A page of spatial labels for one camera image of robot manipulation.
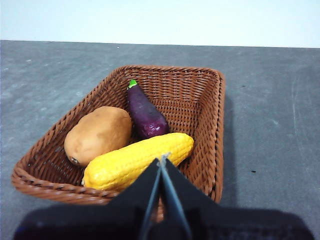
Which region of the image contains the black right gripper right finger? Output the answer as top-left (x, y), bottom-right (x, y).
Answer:
top-left (161, 158), bottom-right (316, 240)

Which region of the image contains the brown potato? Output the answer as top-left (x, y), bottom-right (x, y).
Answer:
top-left (63, 106), bottom-right (133, 168)

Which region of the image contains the purple eggplant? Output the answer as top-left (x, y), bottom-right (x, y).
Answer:
top-left (126, 79), bottom-right (170, 140)

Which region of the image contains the brown wicker basket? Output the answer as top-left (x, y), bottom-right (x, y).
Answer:
top-left (11, 64), bottom-right (227, 223)

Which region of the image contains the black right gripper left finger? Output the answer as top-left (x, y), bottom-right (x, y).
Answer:
top-left (13, 157), bottom-right (161, 240)

